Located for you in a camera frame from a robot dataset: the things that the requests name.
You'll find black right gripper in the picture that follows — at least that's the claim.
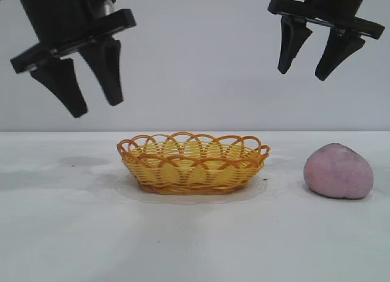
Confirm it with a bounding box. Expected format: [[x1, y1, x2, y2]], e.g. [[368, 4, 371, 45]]
[[267, 0, 386, 82]]

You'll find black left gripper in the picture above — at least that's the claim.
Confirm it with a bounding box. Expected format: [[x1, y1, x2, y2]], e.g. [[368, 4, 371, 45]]
[[10, 0, 137, 119]]

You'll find pink peach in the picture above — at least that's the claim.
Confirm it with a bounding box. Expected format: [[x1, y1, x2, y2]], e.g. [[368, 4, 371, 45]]
[[303, 143, 374, 200]]

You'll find yellow woven basket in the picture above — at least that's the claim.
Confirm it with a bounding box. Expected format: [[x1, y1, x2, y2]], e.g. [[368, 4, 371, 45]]
[[116, 130, 271, 196]]

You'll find clear plastic plate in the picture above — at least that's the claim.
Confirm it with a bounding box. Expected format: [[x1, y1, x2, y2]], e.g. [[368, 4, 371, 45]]
[[117, 172, 269, 205]]

